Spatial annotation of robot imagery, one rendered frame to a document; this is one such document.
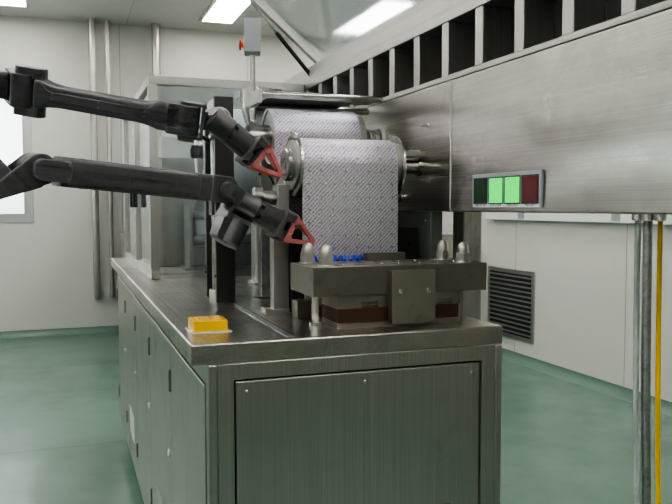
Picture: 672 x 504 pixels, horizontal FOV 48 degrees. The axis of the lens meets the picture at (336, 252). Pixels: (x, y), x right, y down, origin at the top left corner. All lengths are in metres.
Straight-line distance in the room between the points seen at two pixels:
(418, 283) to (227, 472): 0.54
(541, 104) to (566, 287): 3.89
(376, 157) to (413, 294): 0.37
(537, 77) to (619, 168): 0.29
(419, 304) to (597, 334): 3.56
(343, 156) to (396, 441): 0.65
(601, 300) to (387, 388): 3.58
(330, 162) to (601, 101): 0.66
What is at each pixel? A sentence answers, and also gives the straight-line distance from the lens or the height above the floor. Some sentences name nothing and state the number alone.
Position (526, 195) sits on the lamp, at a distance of 1.48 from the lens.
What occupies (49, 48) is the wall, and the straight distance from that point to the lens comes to 7.33.
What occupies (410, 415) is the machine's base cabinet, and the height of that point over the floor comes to 0.73.
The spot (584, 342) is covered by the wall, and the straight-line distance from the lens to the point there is 5.20.
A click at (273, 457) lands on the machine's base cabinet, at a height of 0.67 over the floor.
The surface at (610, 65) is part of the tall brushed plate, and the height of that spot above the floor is 1.38.
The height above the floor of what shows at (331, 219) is 1.12.
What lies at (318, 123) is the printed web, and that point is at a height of 1.37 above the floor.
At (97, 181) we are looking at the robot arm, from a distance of 1.51.
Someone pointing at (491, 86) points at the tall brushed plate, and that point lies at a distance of 1.62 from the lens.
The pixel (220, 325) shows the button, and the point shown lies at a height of 0.91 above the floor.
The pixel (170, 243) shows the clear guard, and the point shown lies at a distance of 2.70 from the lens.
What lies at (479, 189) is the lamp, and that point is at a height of 1.19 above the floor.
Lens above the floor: 1.15
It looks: 3 degrees down
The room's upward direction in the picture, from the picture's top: straight up
